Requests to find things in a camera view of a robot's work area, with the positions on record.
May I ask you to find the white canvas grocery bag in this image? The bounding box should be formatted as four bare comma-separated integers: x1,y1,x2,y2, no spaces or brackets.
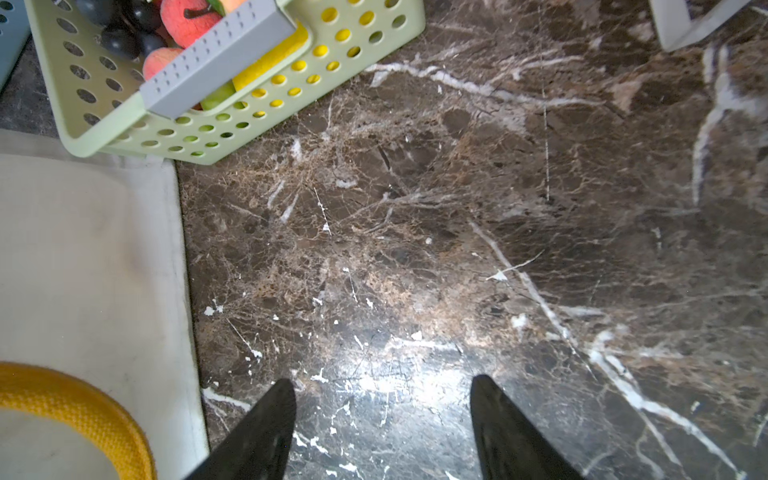
1,130,208,479

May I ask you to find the black grape bunch toy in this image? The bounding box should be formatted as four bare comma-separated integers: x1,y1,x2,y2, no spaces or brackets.
74,0,167,61

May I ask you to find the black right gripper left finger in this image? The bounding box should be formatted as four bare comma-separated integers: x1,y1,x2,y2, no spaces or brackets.
187,378,297,480

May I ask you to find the red peach toy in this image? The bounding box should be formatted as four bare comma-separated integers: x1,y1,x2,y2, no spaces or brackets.
142,47,183,81
160,0,222,48

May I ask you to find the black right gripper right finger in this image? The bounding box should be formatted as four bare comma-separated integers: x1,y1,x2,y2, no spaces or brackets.
470,375,582,480

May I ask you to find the white wire wooden shelf rack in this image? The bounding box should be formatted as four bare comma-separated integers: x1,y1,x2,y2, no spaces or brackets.
649,0,749,52

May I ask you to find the yellow banana toy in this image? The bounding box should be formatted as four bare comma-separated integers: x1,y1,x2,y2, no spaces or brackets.
232,23,309,91

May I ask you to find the blue perforated basket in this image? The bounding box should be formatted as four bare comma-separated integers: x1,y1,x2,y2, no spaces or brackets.
0,0,31,90

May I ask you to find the light green perforated basket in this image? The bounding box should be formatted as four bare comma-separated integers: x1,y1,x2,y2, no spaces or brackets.
26,1,425,165

